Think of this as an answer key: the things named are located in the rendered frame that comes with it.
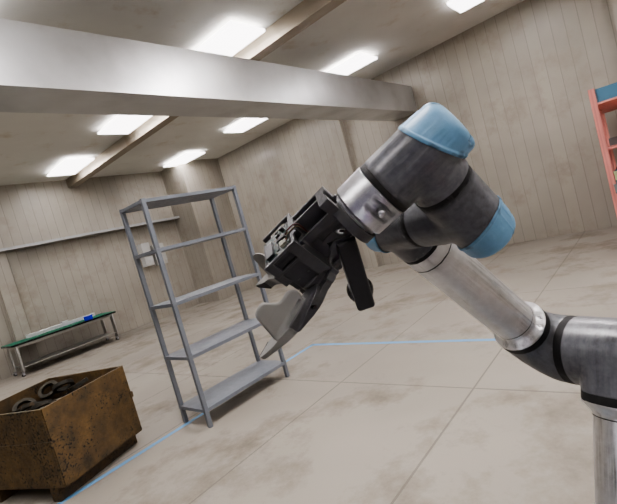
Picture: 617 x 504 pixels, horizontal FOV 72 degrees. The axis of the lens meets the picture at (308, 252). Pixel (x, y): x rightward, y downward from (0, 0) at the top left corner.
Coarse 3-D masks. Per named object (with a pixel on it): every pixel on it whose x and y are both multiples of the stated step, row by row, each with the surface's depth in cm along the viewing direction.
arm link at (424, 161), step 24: (408, 120) 48; (432, 120) 45; (456, 120) 44; (384, 144) 49; (408, 144) 46; (432, 144) 45; (456, 144) 45; (360, 168) 50; (384, 168) 47; (408, 168) 46; (432, 168) 46; (456, 168) 47; (384, 192) 47; (408, 192) 47; (432, 192) 48
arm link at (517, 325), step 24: (384, 240) 62; (408, 240) 58; (408, 264) 65; (432, 264) 63; (456, 264) 64; (480, 264) 67; (456, 288) 66; (480, 288) 66; (504, 288) 69; (480, 312) 69; (504, 312) 69; (528, 312) 71; (504, 336) 73; (528, 336) 72; (552, 336) 72; (528, 360) 74; (552, 360) 71
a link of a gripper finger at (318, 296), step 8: (312, 288) 52; (320, 288) 52; (328, 288) 52; (304, 296) 53; (312, 296) 51; (320, 296) 52; (304, 304) 52; (312, 304) 52; (320, 304) 52; (304, 312) 52; (312, 312) 51; (296, 320) 52; (304, 320) 52; (296, 328) 52
